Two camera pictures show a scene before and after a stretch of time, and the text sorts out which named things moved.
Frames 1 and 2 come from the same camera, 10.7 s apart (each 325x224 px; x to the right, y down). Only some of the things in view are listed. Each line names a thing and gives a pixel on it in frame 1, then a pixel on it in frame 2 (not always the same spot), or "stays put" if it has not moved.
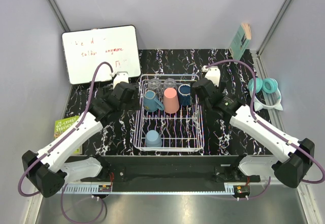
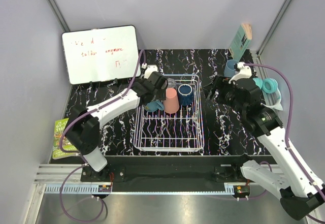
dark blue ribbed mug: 184,94 stays put
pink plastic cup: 171,104 stays put
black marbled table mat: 183,106 stays put
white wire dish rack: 158,130 stays put
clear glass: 169,83 stays put
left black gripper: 134,101 -> 160,94
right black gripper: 220,90 -> 221,83
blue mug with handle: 150,103 stays put
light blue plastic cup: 153,139 -> 229,71
